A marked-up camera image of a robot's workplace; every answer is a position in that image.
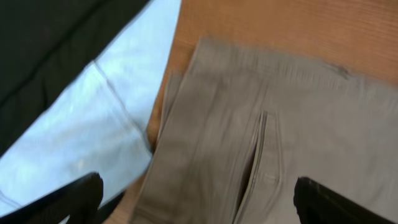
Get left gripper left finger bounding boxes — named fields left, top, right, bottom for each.
left=1, top=172, right=103, bottom=224

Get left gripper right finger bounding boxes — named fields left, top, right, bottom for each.
left=294, top=177, right=394, bottom=224

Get grey shorts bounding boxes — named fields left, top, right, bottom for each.
left=131, top=39, right=397, bottom=223

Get light blue shirt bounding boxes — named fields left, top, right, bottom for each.
left=1, top=0, right=181, bottom=215

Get black garment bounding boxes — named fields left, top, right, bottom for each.
left=1, top=0, right=146, bottom=223

